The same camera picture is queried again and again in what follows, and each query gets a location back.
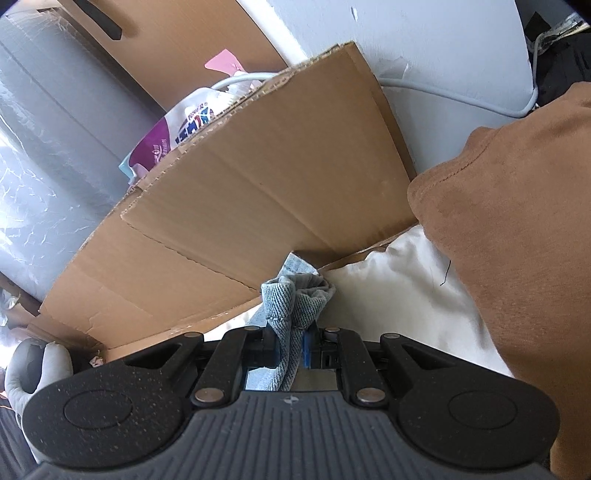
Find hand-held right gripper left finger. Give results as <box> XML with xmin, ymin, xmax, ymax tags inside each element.
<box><xmin>121</xmin><ymin>324</ymin><xmax>280</xmax><ymax>408</ymax></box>

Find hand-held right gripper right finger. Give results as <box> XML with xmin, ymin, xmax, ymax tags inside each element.
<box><xmin>302</xmin><ymin>325</ymin><xmax>467</xmax><ymax>408</ymax></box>

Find light blue denim pants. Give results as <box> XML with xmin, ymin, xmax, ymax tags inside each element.
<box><xmin>245</xmin><ymin>251</ymin><xmax>338</xmax><ymax>393</ymax></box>

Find cream bear print blanket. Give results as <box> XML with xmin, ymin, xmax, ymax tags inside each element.
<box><xmin>203</xmin><ymin>226</ymin><xmax>515</xmax><ymax>379</ymax></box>

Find brown cardboard sheet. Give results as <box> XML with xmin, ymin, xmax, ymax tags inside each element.
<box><xmin>28</xmin><ymin>41</ymin><xmax>419</xmax><ymax>365</ymax></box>

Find grey neck pillow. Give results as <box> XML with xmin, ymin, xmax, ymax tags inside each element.
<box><xmin>4</xmin><ymin>337</ymin><xmax>75</xmax><ymax>462</ymax></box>

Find purple and white pouch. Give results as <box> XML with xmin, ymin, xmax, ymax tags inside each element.
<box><xmin>120</xmin><ymin>88</ymin><xmax>245</xmax><ymax>185</ymax></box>

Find brown blanket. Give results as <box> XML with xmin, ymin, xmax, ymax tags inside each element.
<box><xmin>409</xmin><ymin>80</ymin><xmax>591</xmax><ymax>480</ymax></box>

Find pink pouch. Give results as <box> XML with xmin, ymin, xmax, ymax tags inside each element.
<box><xmin>205</xmin><ymin>48</ymin><xmax>250</xmax><ymax>77</ymax></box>

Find grey wrapped appliance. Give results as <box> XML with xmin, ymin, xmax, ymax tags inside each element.
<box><xmin>0</xmin><ymin>14</ymin><xmax>171</xmax><ymax>296</ymax></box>

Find brown wooden door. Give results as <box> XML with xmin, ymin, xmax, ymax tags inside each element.
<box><xmin>60</xmin><ymin>0</ymin><xmax>287</xmax><ymax>116</ymax></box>

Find black bag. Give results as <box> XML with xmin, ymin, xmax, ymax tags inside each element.
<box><xmin>522</xmin><ymin>9</ymin><xmax>591</xmax><ymax>107</ymax></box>

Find white cable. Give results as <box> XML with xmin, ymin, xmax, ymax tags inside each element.
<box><xmin>210</xmin><ymin>28</ymin><xmax>541</xmax><ymax>118</ymax></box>

